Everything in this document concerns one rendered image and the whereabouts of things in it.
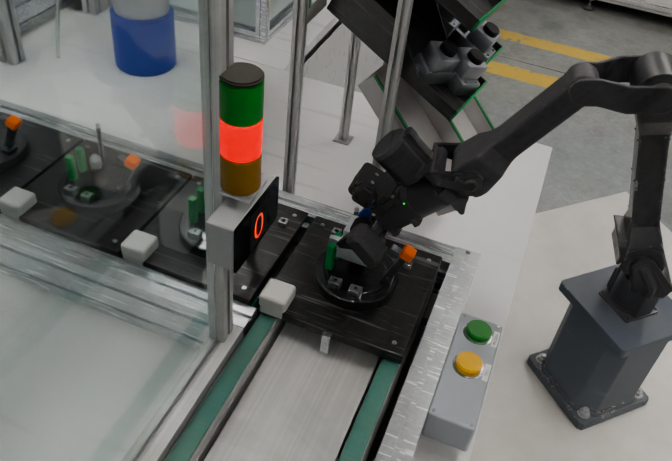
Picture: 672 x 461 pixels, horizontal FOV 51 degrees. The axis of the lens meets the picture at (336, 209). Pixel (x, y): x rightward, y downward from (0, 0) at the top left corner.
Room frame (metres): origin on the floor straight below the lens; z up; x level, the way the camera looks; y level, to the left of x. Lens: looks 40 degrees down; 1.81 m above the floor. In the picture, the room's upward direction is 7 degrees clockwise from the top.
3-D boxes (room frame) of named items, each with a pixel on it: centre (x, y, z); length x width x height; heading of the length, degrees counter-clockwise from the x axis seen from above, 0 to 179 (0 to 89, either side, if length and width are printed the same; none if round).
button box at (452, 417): (0.68, -0.23, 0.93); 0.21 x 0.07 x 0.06; 163
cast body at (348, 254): (0.83, -0.04, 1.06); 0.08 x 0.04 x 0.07; 73
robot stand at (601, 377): (0.76, -0.45, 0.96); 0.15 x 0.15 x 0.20; 28
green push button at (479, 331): (0.75, -0.25, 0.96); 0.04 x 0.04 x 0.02
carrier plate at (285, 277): (0.82, -0.05, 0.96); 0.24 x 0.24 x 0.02; 73
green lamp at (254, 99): (0.68, 0.12, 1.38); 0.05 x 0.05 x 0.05
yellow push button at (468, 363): (0.68, -0.23, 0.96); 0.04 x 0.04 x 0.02
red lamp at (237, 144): (0.68, 0.12, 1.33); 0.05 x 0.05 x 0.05
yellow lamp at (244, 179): (0.68, 0.12, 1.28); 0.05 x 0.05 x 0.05
